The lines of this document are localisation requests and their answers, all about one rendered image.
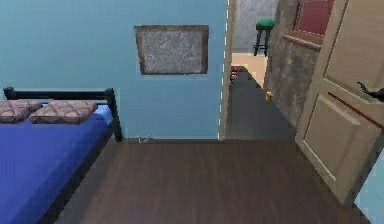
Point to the green stool with black legs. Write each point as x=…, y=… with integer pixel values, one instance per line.
x=264, y=31

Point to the small red object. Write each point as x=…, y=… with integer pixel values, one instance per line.
x=233, y=72

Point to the small yellow object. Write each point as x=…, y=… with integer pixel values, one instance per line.
x=268, y=96

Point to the brown quilted pillow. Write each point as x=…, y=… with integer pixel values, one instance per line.
x=65, y=111
x=13, y=110

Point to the red window with wooden sill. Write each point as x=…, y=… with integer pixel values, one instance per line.
x=311, y=20

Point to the beige panelled room door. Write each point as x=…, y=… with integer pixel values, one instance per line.
x=343, y=110

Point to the grey picture in brown frame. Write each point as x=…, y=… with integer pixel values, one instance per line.
x=171, y=50

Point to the blue bed with black frame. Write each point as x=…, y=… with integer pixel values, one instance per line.
x=43, y=156

